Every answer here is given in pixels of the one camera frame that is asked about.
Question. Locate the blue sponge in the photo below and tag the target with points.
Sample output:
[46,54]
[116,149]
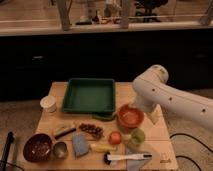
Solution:
[80,145]

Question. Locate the black pole stand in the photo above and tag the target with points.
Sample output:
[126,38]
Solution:
[6,150]

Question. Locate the yellow banana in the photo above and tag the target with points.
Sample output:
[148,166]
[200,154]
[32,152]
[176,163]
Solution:
[102,148]

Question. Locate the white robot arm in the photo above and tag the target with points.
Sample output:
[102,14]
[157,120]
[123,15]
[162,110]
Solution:
[151,89]

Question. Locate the black office chair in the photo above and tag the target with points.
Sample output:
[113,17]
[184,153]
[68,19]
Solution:
[144,9]

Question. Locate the white paper cup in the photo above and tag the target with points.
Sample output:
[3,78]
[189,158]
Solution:
[48,103]

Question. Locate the bunch of dark grapes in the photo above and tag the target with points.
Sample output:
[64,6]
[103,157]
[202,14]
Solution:
[95,131]

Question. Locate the orange bowl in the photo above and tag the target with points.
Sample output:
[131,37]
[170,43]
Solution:
[129,117]

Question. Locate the green plastic tray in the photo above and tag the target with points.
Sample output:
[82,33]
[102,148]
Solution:
[89,95]

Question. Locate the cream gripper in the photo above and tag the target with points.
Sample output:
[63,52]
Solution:
[154,114]

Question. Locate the dark red bowl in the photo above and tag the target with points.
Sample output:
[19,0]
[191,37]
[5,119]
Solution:
[38,148]

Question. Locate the grey cloth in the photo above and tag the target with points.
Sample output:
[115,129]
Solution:
[137,165]

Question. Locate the white handled dish brush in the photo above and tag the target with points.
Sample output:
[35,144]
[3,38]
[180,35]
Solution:
[108,157]

